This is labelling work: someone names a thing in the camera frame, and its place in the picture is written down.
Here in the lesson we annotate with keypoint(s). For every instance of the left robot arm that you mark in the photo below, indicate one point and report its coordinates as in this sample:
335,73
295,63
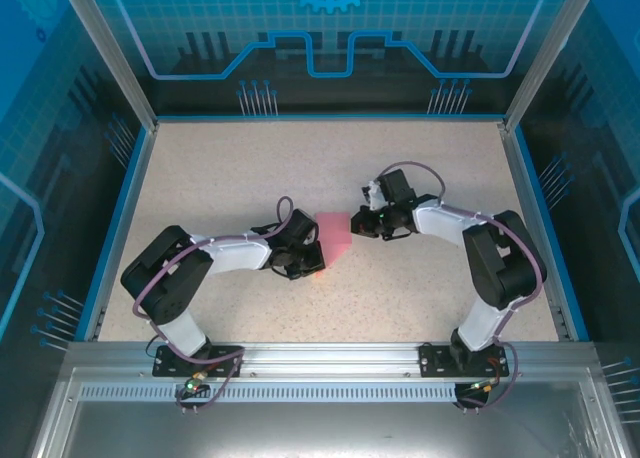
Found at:
235,253

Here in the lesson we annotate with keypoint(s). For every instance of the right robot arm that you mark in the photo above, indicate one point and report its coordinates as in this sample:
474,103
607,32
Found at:
440,220

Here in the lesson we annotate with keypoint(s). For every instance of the blue table edge strip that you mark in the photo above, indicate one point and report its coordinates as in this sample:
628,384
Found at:
119,228
548,228
325,117

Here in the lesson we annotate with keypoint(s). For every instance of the brass connector with green light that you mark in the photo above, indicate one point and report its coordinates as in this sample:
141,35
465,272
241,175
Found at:
484,385
197,380

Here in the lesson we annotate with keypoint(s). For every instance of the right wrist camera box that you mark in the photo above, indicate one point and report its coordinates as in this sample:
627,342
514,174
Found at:
374,194

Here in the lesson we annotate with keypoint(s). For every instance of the aluminium mounting rail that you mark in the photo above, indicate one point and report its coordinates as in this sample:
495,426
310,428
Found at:
325,358

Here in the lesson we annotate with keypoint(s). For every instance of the aluminium side rail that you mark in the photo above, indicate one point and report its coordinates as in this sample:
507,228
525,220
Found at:
533,228

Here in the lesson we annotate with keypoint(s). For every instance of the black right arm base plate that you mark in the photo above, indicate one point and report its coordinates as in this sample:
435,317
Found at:
432,360

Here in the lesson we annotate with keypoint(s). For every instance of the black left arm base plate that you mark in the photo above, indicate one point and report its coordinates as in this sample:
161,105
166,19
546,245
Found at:
165,365

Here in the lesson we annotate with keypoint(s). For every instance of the aluminium frame post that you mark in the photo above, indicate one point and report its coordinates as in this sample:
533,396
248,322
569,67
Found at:
545,53
112,53

